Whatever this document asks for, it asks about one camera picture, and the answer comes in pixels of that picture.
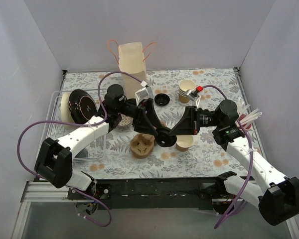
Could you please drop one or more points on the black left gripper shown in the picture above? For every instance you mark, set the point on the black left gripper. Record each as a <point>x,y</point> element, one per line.
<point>139,115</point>

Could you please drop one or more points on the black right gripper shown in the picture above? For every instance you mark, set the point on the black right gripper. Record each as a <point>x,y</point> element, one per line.
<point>193,120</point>

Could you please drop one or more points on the brown paper cup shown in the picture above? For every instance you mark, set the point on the brown paper cup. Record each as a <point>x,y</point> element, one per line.
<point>184,142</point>

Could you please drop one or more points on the black plastic cup lid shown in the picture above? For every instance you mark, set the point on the black plastic cup lid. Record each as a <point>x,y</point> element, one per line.
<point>162,99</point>
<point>163,138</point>

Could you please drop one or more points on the brown cardboard cup carrier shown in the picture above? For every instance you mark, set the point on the brown cardboard cup carrier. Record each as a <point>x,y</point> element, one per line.
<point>142,145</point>

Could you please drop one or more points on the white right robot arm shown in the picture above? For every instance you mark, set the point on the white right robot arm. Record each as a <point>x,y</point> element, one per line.
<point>274,194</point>

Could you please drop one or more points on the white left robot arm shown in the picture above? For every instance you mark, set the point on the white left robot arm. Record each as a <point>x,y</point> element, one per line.
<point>54,162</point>

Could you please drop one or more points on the beige paper takeout bag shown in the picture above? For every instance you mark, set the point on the beige paper takeout bag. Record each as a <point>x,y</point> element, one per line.
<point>131,58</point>

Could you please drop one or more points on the patterned ceramic bowl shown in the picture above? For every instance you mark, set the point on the patterned ceramic bowl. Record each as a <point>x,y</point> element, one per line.
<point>125,121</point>

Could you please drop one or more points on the floral table mat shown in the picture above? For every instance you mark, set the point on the floral table mat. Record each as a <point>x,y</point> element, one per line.
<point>205,158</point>

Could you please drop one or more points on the stack of brown paper cups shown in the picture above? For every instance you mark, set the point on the stack of brown paper cups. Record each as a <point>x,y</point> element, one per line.
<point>184,86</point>

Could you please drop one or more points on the black round plate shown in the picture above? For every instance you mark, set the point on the black round plate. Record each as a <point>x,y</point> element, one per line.
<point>81,106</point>

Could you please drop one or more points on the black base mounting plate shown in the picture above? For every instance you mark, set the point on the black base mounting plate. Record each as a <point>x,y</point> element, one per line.
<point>151,193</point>

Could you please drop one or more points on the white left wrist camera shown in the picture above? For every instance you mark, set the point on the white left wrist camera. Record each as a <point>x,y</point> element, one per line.
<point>144,92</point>

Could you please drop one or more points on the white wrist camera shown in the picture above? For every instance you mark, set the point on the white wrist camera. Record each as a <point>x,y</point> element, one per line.
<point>144,92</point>
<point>194,96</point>

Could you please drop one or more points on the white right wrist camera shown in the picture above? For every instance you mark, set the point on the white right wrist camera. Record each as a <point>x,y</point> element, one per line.
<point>194,96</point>

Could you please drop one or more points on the white wire dish rack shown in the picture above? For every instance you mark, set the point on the white wire dish rack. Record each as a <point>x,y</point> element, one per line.
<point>92,152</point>

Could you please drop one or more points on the aluminium frame rail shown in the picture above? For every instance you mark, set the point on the aluminium frame rail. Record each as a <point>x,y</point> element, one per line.
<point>40,192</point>

